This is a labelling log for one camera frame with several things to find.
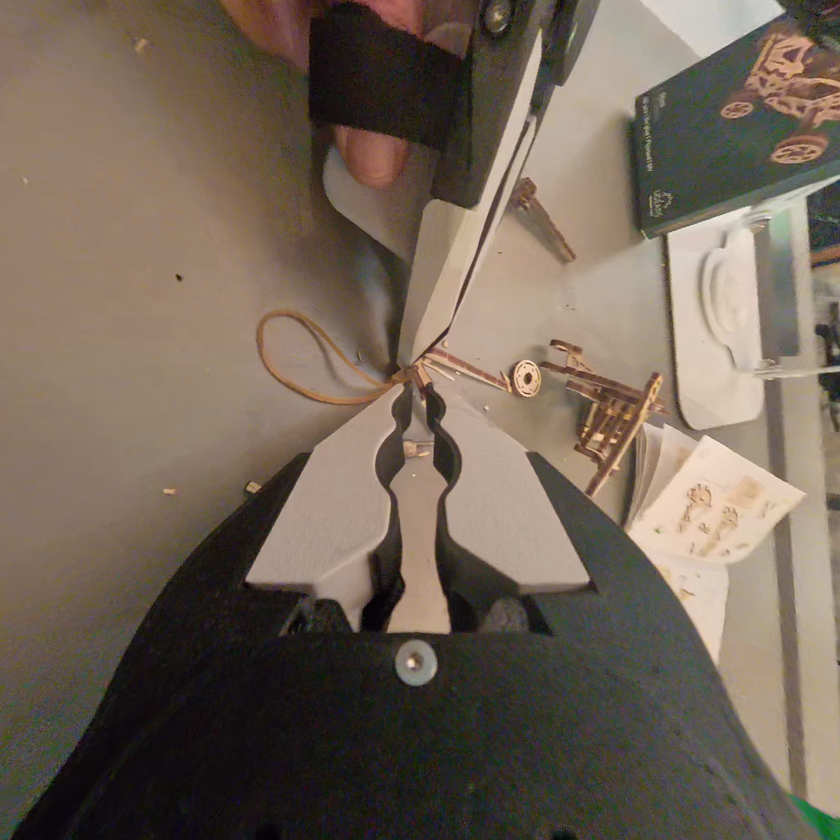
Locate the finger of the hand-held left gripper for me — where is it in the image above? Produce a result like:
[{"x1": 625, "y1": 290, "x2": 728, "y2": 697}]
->
[
  {"x1": 419, "y1": 120, "x2": 534, "y2": 366},
  {"x1": 398, "y1": 31, "x2": 547, "y2": 366}
]

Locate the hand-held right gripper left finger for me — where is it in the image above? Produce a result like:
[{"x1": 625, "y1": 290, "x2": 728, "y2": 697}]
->
[{"x1": 245, "y1": 382, "x2": 413, "y2": 634}]

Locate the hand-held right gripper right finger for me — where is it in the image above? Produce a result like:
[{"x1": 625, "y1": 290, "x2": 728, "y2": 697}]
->
[{"x1": 423, "y1": 386, "x2": 592, "y2": 632}]

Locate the small wooden pin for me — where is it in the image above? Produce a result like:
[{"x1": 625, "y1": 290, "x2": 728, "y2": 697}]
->
[{"x1": 402, "y1": 394, "x2": 434, "y2": 460}]

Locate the tan rubber band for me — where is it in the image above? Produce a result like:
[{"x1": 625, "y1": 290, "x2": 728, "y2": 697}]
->
[{"x1": 256, "y1": 310, "x2": 408, "y2": 404}]

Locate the wooden buggy model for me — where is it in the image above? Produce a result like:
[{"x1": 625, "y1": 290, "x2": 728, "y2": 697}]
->
[{"x1": 541, "y1": 339, "x2": 670, "y2": 497}]

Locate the dark model kit box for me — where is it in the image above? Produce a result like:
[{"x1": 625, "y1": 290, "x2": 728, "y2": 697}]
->
[{"x1": 631, "y1": 10, "x2": 840, "y2": 240}]

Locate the person's left hand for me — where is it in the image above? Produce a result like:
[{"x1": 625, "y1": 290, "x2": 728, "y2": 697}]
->
[{"x1": 218, "y1": 0, "x2": 487, "y2": 191}]

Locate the dark wooden gear axle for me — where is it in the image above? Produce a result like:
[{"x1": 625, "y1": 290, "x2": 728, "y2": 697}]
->
[{"x1": 511, "y1": 177, "x2": 577, "y2": 263}]

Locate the dark wooden shaft strip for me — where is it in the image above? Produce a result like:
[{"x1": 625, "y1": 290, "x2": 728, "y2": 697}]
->
[{"x1": 427, "y1": 348, "x2": 513, "y2": 392}]

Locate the open instruction booklet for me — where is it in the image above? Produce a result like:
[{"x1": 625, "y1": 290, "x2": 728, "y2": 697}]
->
[{"x1": 623, "y1": 423, "x2": 808, "y2": 664}]

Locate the white mat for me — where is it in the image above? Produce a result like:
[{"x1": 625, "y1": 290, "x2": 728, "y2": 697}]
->
[{"x1": 663, "y1": 210, "x2": 808, "y2": 431}]

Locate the green plastic bin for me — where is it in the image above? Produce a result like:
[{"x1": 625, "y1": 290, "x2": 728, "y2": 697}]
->
[{"x1": 787, "y1": 794, "x2": 840, "y2": 840}]

